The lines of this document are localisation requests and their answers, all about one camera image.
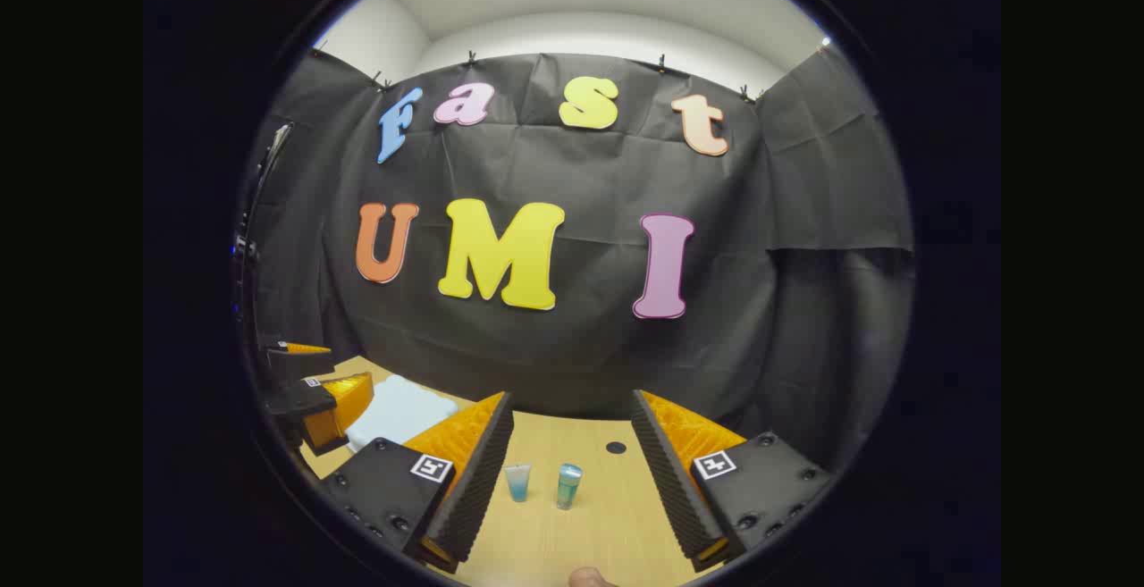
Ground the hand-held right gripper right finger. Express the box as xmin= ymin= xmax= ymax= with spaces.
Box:
xmin=631 ymin=389 xmax=833 ymax=574

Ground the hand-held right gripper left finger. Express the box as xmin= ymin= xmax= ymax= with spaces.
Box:
xmin=320 ymin=390 xmax=516 ymax=575

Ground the light blue suitcase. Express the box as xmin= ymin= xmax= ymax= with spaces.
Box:
xmin=344 ymin=375 xmax=461 ymax=454

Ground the black backdrop cloth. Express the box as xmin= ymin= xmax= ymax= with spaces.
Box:
xmin=240 ymin=44 xmax=916 ymax=472

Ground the dark tripod stand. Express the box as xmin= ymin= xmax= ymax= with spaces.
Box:
xmin=232 ymin=121 xmax=296 ymax=320

